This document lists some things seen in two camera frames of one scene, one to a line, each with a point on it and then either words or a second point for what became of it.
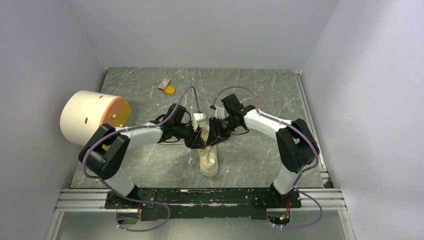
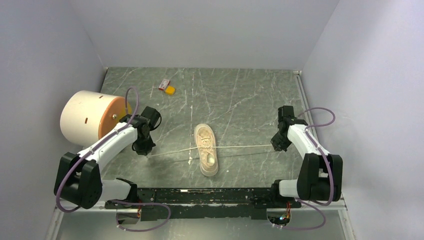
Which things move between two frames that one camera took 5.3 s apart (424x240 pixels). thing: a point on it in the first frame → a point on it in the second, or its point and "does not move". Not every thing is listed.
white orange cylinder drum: x=83 y=112 does not move
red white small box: x=164 y=84 does not move
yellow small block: x=170 y=90 does not move
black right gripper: x=215 y=131 → x=279 y=145
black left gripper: x=195 y=140 → x=144 y=150
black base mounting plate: x=132 y=205 does not move
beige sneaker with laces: x=189 y=151 → x=211 y=147
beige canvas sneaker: x=208 y=157 does not move
